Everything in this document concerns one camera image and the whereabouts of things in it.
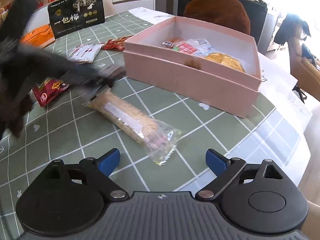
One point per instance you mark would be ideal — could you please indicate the dark jacket on chair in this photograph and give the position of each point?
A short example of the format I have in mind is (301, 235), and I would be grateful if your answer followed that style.
(290, 30)

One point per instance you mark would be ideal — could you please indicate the brown chair back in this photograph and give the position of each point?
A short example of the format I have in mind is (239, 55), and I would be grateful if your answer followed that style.
(217, 10)

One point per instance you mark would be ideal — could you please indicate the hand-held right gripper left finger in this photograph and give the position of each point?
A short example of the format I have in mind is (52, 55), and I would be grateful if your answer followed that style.
(108, 163)

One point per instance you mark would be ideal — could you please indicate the blue grey snack packet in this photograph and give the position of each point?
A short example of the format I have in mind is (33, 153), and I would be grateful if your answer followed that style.
(203, 44)

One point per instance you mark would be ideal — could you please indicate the brown fuzzy clump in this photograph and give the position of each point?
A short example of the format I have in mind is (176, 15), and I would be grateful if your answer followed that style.
(193, 63)

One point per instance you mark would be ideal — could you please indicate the white paper sheet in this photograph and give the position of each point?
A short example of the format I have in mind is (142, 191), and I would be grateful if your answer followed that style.
(282, 90)
(150, 13)

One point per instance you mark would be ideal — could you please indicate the green checked tablecloth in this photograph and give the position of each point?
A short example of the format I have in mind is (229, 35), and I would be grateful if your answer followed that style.
(62, 135)

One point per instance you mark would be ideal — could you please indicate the large red snack packet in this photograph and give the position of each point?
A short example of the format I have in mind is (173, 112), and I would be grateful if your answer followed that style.
(48, 92)

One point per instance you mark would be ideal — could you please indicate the yellow snack packet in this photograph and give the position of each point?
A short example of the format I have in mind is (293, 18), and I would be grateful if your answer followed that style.
(225, 61)

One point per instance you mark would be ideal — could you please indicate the yellow sofa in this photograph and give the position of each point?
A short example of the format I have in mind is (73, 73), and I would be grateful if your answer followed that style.
(307, 75)

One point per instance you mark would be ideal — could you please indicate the person's left hand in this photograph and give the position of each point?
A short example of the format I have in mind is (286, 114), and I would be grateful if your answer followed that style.
(17, 112)

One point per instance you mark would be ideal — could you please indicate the long clear cracker packet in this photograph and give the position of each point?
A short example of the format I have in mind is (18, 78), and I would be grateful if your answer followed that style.
(130, 120)

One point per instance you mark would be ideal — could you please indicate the pink cardboard box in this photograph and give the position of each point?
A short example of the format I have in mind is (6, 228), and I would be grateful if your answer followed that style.
(187, 90)

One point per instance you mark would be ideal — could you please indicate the small red snack packets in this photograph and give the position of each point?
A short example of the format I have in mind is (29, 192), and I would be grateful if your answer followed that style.
(115, 43)

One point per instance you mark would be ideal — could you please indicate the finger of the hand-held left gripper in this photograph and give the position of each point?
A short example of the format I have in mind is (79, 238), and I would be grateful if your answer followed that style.
(86, 68)
(95, 80)

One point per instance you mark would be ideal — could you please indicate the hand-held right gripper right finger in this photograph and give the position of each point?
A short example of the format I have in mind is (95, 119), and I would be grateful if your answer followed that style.
(217, 162)

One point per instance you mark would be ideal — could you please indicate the orange box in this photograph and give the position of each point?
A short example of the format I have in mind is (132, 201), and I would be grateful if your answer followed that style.
(37, 36)

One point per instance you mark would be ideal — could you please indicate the white red snack packet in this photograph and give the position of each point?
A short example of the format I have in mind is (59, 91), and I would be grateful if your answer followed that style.
(85, 52)

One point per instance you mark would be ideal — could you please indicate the large black snack bag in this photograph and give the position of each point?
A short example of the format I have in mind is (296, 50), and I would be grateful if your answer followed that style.
(75, 17)

